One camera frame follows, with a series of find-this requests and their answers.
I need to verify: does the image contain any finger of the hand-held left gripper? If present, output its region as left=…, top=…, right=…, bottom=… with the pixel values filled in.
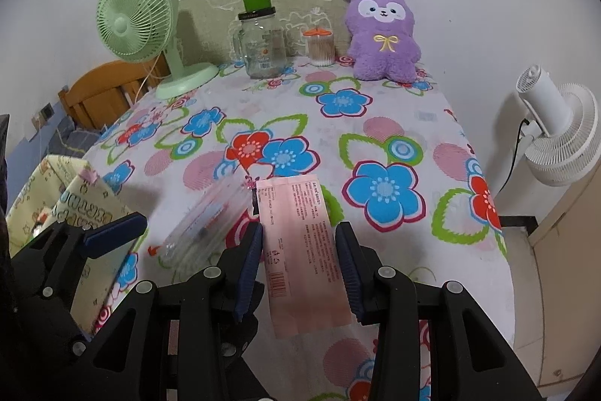
left=12, top=214, right=147, bottom=296
left=9, top=283, right=101, bottom=401

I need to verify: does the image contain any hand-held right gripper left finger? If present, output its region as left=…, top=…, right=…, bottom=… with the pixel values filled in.
left=80, top=221, right=270, bottom=401

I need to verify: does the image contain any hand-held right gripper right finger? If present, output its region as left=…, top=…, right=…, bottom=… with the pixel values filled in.
left=335, top=221, right=541, bottom=401

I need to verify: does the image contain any pink paper packet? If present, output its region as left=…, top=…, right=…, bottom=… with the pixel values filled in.
left=254, top=176, right=354, bottom=340

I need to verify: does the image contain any yellow printed fabric storage box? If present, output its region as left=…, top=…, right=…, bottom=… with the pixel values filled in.
left=7, top=154, right=142, bottom=336

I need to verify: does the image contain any clear plastic pouch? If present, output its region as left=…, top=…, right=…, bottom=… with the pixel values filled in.
left=149, top=178, right=258, bottom=271

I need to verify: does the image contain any grey plaid pillow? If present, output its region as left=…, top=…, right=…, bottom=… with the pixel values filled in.
left=51, top=119, right=102, bottom=149

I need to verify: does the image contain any wooden bed headboard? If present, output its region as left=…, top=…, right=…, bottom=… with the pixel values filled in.
left=58, top=59, right=171, bottom=132

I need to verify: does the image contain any floral tablecloth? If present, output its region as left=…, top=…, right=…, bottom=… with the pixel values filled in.
left=82, top=57, right=515, bottom=401

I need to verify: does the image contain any green desk fan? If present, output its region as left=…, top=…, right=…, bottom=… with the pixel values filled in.
left=96, top=0, right=220, bottom=101

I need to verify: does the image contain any glass jar mug black lid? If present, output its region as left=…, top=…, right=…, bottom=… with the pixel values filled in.
left=232, top=6, right=288, bottom=80

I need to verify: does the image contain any cotton swab jar orange lid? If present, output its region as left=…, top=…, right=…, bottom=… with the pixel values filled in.
left=302, top=27, right=337, bottom=68

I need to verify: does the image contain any beige cabinet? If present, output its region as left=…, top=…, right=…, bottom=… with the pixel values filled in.
left=530, top=91, right=601, bottom=389

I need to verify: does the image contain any purple plush rabbit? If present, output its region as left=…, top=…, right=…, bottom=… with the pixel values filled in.
left=340, top=0, right=421, bottom=83

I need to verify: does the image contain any white standing fan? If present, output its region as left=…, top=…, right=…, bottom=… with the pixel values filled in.
left=515, top=65, right=598, bottom=188

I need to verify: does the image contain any wall outlet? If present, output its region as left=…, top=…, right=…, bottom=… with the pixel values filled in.
left=32, top=102, right=55, bottom=132

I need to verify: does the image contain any black fan cable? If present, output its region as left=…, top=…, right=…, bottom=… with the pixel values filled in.
left=497, top=117, right=537, bottom=196

